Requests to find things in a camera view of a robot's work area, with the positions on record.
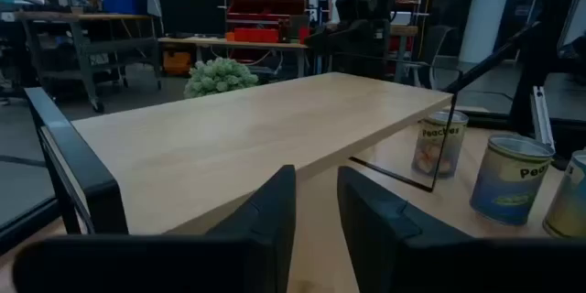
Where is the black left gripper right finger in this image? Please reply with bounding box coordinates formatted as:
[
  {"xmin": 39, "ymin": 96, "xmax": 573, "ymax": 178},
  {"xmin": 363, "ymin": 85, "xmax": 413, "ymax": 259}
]
[{"xmin": 337, "ymin": 166, "xmax": 586, "ymax": 293}]

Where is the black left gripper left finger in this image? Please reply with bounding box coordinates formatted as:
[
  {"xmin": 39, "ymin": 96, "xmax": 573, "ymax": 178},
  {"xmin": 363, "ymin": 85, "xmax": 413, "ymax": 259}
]
[{"xmin": 12, "ymin": 164, "xmax": 298, "ymax": 293}]

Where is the tin can peaches fruit label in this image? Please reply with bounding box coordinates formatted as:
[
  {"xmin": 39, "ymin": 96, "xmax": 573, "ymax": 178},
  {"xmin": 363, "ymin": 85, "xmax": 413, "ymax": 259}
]
[{"xmin": 410, "ymin": 109, "xmax": 470, "ymax": 179}]

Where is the tin can yellow blue label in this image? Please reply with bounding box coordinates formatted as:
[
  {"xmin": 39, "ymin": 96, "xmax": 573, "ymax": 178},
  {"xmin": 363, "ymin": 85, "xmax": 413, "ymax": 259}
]
[
  {"xmin": 469, "ymin": 133, "xmax": 556, "ymax": 227},
  {"xmin": 542, "ymin": 148, "xmax": 586, "ymax": 240}
]

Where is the grey chair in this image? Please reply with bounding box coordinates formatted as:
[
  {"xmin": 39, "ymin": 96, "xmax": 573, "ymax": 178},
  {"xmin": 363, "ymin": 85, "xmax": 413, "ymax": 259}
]
[{"xmin": 396, "ymin": 24, "xmax": 457, "ymax": 91}]

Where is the red boxes row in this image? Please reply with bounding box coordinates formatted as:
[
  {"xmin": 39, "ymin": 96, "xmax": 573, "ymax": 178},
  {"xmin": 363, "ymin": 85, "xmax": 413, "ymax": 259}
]
[{"xmin": 233, "ymin": 27, "xmax": 280, "ymax": 44}]

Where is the white round column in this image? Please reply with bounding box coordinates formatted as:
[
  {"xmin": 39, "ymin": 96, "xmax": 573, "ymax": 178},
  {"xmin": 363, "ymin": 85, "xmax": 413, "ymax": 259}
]
[{"xmin": 459, "ymin": 0, "xmax": 517, "ymax": 65}]

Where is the green artificial plant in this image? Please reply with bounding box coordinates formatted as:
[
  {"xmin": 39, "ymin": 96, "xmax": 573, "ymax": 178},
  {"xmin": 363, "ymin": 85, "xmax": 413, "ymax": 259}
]
[{"xmin": 183, "ymin": 57, "xmax": 260, "ymax": 100}]

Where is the wooden workbench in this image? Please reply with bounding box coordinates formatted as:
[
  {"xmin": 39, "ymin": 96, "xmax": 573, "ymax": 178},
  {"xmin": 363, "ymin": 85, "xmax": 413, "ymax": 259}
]
[{"xmin": 157, "ymin": 35, "xmax": 312, "ymax": 79}]

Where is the orange box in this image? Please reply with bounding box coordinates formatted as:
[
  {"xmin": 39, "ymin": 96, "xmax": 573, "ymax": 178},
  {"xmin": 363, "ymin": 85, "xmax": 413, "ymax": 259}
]
[{"xmin": 162, "ymin": 49, "xmax": 192, "ymax": 76}]

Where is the grey framed screen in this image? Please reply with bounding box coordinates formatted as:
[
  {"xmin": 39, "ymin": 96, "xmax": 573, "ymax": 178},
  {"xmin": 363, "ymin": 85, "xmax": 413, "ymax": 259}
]
[{"xmin": 556, "ymin": 0, "xmax": 586, "ymax": 60}]

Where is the blue plastic bin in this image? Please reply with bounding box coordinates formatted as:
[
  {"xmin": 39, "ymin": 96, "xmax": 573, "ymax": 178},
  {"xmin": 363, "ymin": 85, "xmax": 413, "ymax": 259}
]
[{"xmin": 101, "ymin": 0, "xmax": 148, "ymax": 16}]

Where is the grey metal wheeled workbench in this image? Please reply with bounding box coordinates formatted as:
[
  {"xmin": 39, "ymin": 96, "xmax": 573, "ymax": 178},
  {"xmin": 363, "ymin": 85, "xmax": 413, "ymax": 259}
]
[{"xmin": 13, "ymin": 8, "xmax": 164, "ymax": 114}]

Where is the wooden shelf black metal frame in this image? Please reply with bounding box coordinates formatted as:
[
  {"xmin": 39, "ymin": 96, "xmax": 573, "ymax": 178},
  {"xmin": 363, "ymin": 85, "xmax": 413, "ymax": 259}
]
[{"xmin": 25, "ymin": 71, "xmax": 459, "ymax": 239}]

